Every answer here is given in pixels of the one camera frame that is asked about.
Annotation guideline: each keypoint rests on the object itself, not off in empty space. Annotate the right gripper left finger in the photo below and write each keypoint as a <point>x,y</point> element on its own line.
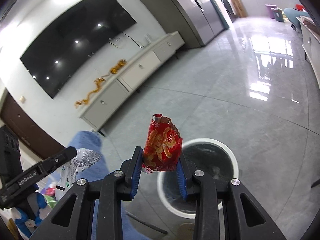
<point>94,205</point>

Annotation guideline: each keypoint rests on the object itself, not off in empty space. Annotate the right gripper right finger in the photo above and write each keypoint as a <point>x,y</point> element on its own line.
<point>243,216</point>

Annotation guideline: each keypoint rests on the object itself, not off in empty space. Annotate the red orange chip bag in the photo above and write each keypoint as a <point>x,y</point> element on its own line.
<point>163,145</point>

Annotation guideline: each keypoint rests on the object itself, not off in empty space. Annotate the white round trash bin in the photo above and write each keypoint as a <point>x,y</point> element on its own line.
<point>201,157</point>

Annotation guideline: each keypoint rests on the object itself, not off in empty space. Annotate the blue white gloved hand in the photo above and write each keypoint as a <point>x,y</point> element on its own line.
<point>30,209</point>

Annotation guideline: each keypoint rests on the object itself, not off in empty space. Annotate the white silver printed bag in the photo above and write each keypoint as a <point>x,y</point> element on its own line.
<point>65,176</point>

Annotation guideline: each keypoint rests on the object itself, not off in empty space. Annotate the dark brown entrance door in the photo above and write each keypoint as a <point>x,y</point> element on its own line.
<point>28,132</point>

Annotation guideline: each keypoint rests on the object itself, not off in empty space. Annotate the blue fluffy blanket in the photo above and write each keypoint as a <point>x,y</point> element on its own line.
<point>92,141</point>

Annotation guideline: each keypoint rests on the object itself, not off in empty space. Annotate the white grey TV cabinet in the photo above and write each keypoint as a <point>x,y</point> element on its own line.
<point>118,87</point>

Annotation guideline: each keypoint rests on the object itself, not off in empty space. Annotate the golden dragon figurine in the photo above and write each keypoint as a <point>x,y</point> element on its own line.
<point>98,86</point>

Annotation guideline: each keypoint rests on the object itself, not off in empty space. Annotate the golden tiger figurine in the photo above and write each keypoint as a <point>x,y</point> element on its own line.
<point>120,64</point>

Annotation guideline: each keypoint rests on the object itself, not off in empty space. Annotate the white router device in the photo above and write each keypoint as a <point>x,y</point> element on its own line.
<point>148,39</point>

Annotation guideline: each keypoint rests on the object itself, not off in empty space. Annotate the cardboard box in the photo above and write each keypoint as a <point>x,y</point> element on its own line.
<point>239,8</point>

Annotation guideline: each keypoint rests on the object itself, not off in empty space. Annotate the grey steel refrigerator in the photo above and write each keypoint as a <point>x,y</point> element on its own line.
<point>197,21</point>

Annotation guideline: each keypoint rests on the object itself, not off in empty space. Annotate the washing machine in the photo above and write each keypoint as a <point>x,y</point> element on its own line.
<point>230,10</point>

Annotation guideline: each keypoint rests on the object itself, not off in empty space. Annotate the purple stool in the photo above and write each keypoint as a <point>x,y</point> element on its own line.
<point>270,8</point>

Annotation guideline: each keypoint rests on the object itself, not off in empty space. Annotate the wall light switch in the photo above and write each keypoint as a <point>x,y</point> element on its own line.
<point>22,99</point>

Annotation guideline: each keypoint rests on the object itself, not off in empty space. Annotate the black wall television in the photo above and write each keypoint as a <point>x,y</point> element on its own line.
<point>71,39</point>

